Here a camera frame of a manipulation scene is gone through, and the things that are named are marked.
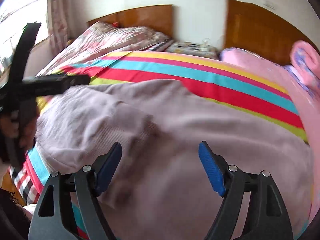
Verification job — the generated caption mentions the lilac knit pants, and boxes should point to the lilac knit pants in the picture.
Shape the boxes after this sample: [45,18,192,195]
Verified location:
[36,80,313,239]

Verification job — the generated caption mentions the person left hand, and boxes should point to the person left hand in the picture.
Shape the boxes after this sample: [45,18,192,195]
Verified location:
[1,98,38,168]

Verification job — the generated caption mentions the checkered bed sheet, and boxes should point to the checkered bed sheet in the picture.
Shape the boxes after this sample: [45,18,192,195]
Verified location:
[9,164,43,205]

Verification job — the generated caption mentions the window with metal bars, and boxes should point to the window with metal bars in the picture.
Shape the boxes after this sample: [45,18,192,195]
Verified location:
[1,0,49,74]

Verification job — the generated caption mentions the pink floral satin duvet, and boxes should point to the pink floral satin duvet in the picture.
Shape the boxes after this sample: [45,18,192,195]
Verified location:
[37,22,173,76]

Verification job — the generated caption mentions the floral maroon curtain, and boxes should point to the floral maroon curtain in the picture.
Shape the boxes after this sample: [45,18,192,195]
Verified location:
[47,0,71,56]

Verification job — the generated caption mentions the pink bed sheet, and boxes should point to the pink bed sheet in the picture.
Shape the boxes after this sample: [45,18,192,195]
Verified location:
[220,48,319,219]

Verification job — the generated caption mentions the rainbow striped blanket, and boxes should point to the rainbow striped blanket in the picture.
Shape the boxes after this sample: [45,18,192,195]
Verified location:
[26,51,314,239]

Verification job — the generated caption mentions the rolled pink floral quilt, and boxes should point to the rolled pink floral quilt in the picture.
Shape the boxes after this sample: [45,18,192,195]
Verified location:
[284,40,319,101]

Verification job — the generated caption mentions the wooden headboard left bed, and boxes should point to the wooden headboard left bed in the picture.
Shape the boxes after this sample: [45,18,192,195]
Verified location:
[87,4,174,38]

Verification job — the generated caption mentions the wooden headboard bed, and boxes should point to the wooden headboard bed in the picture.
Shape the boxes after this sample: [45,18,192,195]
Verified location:
[87,4,174,38]
[223,0,318,66]

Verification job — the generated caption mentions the nightstand with clutter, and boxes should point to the nightstand with clutter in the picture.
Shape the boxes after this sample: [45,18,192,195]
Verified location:
[165,38,219,60]

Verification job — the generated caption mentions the wooden headboard right bed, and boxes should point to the wooden headboard right bed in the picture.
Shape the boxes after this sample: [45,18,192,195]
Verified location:
[223,0,318,66]

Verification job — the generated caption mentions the white wall socket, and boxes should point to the white wall socket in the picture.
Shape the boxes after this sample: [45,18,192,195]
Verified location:
[263,1,277,11]

